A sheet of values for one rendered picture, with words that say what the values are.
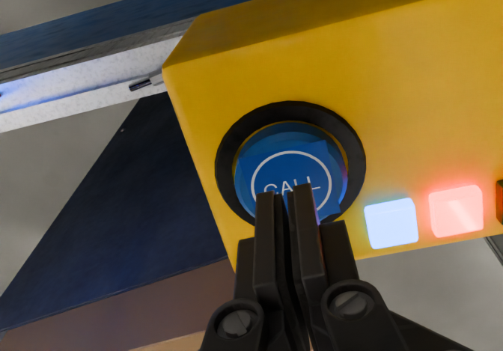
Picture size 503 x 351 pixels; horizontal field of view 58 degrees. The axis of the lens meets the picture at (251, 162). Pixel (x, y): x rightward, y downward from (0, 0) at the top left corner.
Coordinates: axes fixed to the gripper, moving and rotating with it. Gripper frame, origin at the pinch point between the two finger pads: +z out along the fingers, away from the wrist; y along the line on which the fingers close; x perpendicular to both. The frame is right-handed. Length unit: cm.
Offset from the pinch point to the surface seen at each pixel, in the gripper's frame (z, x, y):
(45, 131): 113, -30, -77
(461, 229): 4.8, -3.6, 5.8
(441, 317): 113, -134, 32
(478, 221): 4.8, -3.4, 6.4
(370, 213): 4.8, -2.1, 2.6
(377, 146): 5.4, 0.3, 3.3
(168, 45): 26.6, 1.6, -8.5
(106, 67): 26.6, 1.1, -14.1
